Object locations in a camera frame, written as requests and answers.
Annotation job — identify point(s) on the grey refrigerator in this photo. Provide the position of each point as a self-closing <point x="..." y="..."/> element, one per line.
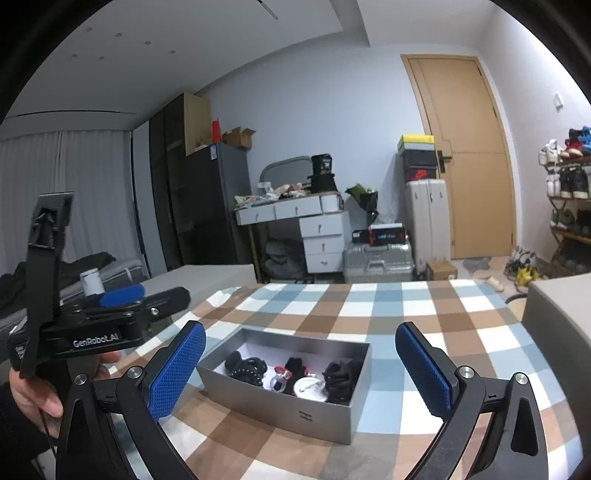
<point x="217" y="207"/>

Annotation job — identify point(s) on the grey low cabinet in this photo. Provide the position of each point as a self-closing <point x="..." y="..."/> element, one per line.
<point x="217" y="274"/>

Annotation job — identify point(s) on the white cylindrical container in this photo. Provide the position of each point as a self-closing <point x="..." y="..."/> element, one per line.
<point x="92" y="281"/>

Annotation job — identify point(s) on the grey arched mirror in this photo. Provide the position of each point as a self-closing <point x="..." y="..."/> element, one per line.
<point x="281" y="168"/>

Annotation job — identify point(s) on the wooden door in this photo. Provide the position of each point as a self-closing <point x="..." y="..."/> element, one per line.
<point x="471" y="138"/>

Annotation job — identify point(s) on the yellow shoe box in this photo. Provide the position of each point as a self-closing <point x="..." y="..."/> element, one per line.
<point x="415" y="141"/>

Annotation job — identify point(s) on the pale grey cabinet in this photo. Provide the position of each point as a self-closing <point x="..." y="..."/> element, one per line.
<point x="563" y="323"/>

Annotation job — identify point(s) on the white suitcase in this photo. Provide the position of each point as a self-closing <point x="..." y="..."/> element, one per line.
<point x="429" y="221"/>

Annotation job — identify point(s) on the black shoe box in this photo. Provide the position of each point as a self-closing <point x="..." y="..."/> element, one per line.
<point x="418" y="173"/>

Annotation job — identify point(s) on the person's left hand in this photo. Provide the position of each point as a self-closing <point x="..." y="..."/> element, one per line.
<point x="37" y="394"/>

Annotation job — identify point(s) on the wooden shoe rack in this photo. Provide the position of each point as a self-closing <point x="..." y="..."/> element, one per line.
<point x="572" y="230"/>

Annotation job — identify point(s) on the grey floor mat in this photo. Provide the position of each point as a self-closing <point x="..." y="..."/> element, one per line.
<point x="478" y="263"/>

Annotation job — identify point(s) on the dark wrapped flower bouquet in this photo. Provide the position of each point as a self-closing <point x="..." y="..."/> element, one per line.
<point x="364" y="194"/>

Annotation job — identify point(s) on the grey cardboard box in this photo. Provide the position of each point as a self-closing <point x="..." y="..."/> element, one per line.
<point x="286" y="415"/>

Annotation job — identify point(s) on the silver suitcase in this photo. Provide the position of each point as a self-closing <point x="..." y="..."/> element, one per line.
<point x="378" y="261"/>

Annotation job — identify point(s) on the blue red sneakers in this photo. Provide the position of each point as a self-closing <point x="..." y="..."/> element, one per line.
<point x="579" y="138"/>

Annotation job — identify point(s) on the small cardboard box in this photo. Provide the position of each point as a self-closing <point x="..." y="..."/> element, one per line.
<point x="441" y="270"/>

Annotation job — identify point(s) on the person's left forearm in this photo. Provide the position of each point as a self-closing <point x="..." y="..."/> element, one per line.
<point x="18" y="438"/>

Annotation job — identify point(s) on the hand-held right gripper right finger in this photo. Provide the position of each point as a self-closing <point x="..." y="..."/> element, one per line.
<point x="425" y="369"/>

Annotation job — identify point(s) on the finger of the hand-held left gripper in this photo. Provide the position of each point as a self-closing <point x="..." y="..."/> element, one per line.
<point x="122" y="295"/>
<point x="168" y="299"/>

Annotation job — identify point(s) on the dark clothes pile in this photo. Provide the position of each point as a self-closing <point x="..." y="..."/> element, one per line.
<point x="14" y="286"/>

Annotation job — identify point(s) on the black wardrobe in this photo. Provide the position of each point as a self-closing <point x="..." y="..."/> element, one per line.
<point x="164" y="184"/>

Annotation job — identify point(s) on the dark clothes under desk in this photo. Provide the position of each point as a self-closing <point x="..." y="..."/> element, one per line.
<point x="281" y="258"/>

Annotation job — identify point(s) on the black round hat boxes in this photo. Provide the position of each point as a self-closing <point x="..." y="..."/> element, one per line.
<point x="323" y="177"/>

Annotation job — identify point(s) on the white wall switch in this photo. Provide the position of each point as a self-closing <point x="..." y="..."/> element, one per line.
<point x="559" y="100"/>

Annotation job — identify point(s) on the round white badge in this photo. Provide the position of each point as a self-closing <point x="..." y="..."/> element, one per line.
<point x="311" y="391"/>

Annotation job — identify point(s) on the pile of desk clutter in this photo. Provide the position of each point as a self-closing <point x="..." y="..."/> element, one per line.
<point x="277" y="191"/>

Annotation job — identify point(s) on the open cardboard box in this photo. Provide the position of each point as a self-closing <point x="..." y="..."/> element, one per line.
<point x="238" y="137"/>

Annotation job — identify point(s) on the large black claw hair clip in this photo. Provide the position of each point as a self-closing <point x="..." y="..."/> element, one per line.
<point x="339" y="376"/>

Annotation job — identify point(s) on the white curtain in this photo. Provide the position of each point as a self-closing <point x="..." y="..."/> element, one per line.
<point x="69" y="166"/>

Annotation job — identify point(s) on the white desk with drawers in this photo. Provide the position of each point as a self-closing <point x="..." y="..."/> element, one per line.
<point x="323" y="230"/>

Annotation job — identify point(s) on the black and red box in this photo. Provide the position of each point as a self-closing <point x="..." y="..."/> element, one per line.
<point x="388" y="236"/>

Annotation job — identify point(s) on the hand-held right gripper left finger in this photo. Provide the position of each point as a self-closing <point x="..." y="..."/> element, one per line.
<point x="178" y="369"/>

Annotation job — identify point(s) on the small black hair clip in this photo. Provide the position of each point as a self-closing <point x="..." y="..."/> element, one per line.
<point x="295" y="365"/>

